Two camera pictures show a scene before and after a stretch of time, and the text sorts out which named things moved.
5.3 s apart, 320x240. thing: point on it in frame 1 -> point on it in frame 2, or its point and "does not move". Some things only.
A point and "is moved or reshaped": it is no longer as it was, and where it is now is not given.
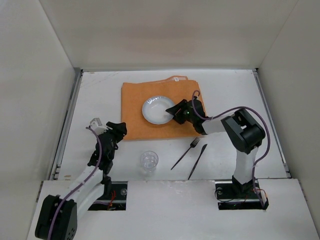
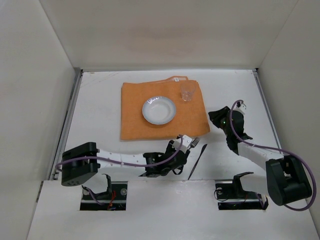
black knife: [204, 147] does not move
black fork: [192, 145] does not move
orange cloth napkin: [135, 126] does not move
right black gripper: [180, 113] -> [222, 116]
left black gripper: [113, 131] -> [179, 155]
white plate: [154, 110] does not move
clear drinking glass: [149, 160] is moved or reshaped
